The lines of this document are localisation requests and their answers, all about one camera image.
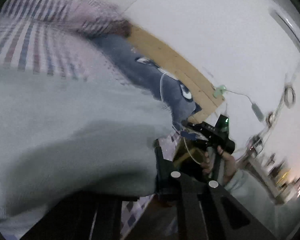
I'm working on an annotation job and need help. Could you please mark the folded checkered quilt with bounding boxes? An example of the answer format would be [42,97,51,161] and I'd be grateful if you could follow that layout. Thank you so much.
[0,0,133,40]

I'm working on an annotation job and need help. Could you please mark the grey power adapter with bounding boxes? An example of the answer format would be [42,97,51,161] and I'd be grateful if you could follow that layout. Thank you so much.
[250,102,265,122]

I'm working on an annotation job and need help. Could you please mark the wooden headboard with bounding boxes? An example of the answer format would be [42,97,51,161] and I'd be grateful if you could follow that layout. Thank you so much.
[125,24,226,125]

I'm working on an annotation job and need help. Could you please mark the green wall plug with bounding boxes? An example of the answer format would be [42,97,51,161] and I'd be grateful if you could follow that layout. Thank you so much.
[213,84,227,98]

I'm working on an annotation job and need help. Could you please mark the light grey hooded sweatshirt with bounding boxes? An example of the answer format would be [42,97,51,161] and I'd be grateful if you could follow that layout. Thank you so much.
[0,66,177,234]

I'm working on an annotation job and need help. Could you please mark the dark blue plush pillow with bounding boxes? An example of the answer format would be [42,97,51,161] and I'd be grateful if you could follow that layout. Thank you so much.
[94,33,203,122]

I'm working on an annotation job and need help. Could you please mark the person's right hand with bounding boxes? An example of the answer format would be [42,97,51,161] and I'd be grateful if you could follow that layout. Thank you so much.
[201,145,237,187]

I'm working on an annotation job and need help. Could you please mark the checkered bed sheet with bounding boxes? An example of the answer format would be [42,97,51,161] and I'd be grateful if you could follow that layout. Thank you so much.
[0,17,183,240]

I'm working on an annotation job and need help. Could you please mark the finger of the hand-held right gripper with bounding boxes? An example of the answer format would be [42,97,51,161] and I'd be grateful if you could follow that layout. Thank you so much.
[181,131,199,141]
[181,121,203,133]

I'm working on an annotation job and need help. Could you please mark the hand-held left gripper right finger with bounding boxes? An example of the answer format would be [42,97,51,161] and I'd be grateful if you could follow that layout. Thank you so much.
[154,140,277,240]

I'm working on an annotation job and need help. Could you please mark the person's right forearm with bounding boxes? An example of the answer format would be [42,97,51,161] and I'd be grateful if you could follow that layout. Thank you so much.
[224,169,279,240]

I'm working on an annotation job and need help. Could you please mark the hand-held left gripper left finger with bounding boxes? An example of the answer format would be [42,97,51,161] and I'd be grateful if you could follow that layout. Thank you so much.
[21,191,123,240]

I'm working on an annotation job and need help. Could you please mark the coiled wall cable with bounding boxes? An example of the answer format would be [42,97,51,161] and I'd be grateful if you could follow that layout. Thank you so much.
[282,84,297,110]

